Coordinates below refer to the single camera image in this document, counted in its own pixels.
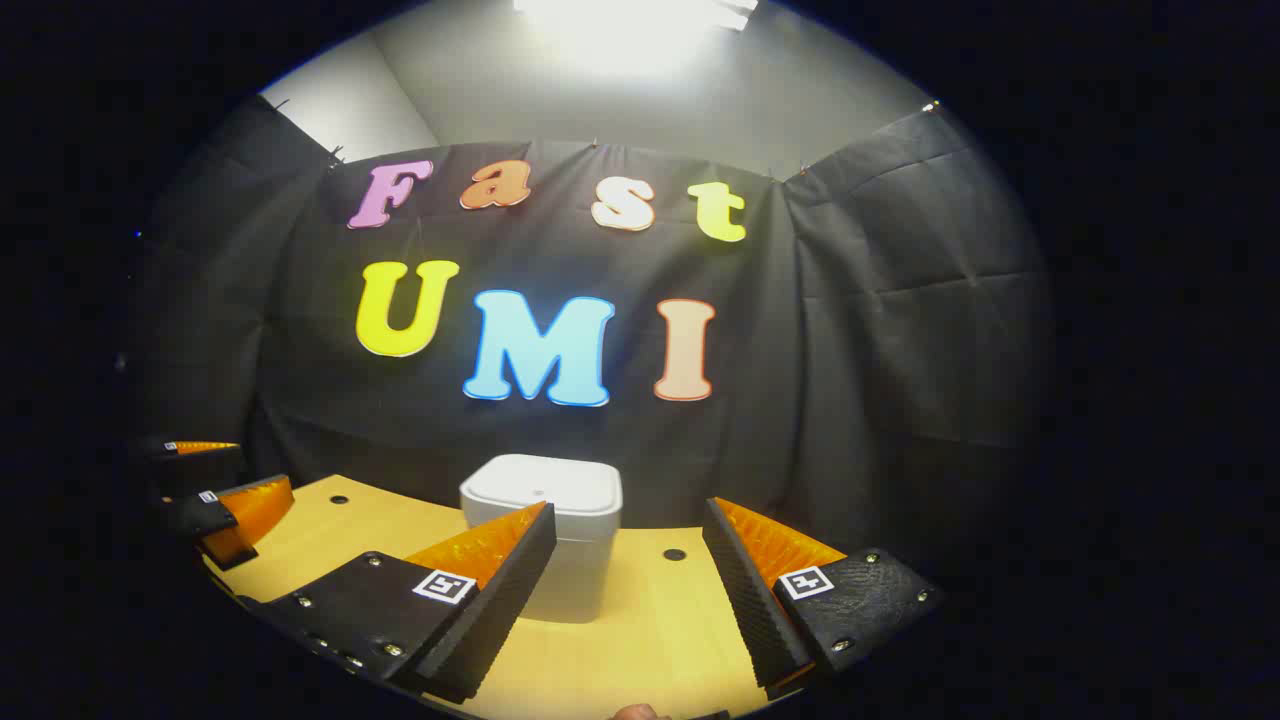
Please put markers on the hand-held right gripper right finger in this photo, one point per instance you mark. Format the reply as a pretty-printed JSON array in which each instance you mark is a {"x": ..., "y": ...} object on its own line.
[{"x": 750, "y": 610}]

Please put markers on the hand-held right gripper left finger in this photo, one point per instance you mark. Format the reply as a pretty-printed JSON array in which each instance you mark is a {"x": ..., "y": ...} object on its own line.
[{"x": 500, "y": 600}]

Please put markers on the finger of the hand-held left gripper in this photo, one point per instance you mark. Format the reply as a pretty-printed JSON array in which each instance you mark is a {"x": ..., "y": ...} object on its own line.
[
  {"x": 200, "y": 465},
  {"x": 205, "y": 514}
]

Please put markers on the white desktop garbage bin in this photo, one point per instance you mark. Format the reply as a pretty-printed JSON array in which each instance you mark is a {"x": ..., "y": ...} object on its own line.
[{"x": 575, "y": 500}]

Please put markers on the wooden desktop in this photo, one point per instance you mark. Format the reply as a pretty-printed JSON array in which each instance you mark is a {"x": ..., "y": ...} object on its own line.
[{"x": 640, "y": 650}]

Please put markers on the black backdrop cloth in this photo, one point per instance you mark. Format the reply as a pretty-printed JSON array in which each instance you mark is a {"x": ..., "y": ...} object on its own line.
[{"x": 850, "y": 350}]

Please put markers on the ceiling light panel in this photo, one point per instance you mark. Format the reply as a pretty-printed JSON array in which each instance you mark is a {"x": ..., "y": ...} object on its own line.
[{"x": 630, "y": 10}]

